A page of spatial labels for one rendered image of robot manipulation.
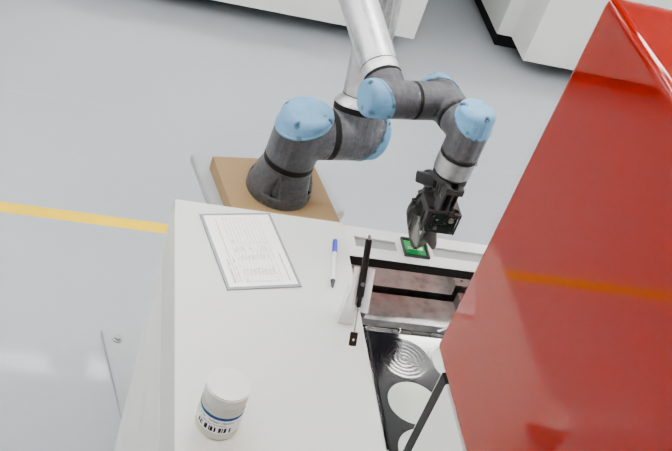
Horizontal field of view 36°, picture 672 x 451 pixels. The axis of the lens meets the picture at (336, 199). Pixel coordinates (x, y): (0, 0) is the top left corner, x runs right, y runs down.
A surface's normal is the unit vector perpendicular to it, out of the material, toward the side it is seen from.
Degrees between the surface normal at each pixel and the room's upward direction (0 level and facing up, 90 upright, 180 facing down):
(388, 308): 0
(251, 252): 0
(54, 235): 0
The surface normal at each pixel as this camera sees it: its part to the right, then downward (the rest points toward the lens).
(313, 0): 0.12, 0.63
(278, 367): 0.28, -0.76
